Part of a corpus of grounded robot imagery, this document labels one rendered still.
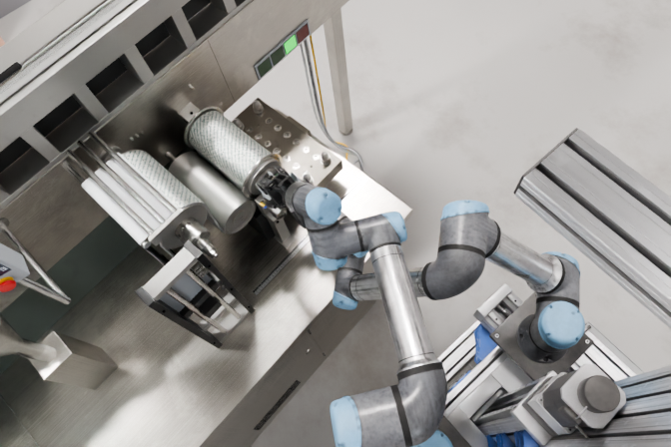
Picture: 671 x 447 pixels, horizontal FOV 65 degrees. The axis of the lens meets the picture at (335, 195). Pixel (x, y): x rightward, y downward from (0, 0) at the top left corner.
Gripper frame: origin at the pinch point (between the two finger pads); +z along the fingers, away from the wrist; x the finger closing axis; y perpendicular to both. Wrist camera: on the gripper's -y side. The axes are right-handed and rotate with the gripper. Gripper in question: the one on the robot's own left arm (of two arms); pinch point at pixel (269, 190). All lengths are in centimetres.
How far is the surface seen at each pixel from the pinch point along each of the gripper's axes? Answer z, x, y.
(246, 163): 2.3, -0.4, 9.3
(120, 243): 46, 39, 3
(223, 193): 9.3, 8.7, 5.0
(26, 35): -48, 22, 61
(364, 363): 54, 7, -119
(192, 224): -5.2, 21.5, 9.8
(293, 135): 29.6, -24.6, -4.5
